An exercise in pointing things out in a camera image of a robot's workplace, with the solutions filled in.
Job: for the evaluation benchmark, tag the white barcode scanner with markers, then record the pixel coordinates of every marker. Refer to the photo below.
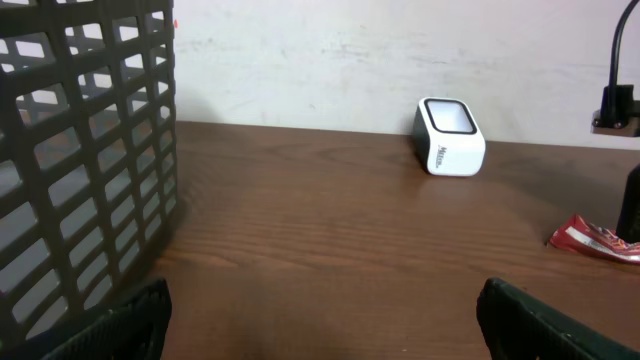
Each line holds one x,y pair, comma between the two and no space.
446,138

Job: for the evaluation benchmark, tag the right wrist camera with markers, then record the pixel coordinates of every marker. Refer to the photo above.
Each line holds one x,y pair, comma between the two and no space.
618,114

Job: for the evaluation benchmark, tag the grey plastic basket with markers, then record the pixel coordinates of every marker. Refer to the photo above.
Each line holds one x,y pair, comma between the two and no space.
88,154

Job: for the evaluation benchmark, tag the red chocolate bar wrapper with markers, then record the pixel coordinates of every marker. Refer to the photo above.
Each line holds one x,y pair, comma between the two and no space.
582,237

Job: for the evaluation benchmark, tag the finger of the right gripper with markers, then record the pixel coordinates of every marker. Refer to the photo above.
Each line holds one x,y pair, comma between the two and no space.
628,223

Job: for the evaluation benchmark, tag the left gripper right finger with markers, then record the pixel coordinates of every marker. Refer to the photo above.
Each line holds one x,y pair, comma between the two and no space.
516,325

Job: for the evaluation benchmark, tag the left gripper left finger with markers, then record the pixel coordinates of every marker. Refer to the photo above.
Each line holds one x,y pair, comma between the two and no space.
132,327

